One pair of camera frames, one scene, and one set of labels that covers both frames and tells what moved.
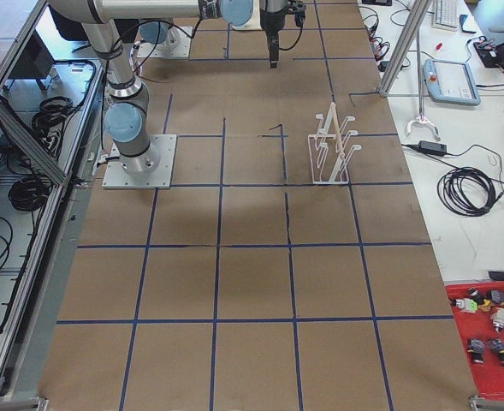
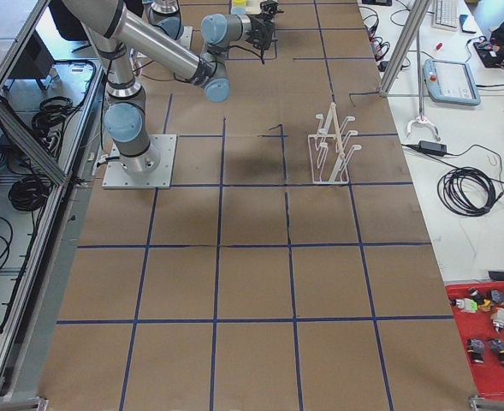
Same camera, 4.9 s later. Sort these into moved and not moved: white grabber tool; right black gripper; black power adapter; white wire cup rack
Moved: right black gripper
Not moved: white wire cup rack; black power adapter; white grabber tool
